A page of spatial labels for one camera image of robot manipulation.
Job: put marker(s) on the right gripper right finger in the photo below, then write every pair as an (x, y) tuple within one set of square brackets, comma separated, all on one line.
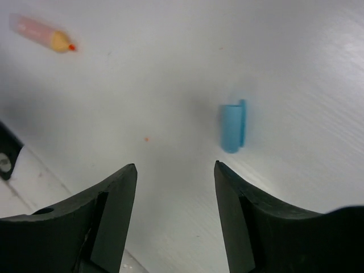
[(265, 234)]

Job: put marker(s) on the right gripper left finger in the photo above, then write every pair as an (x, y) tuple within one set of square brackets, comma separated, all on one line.
[(83, 233)]

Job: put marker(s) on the blue pen cap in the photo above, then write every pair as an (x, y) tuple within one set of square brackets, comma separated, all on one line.
[(233, 126)]

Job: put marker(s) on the orange pencil-shaped pen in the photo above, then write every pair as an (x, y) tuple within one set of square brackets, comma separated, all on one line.
[(41, 33)]

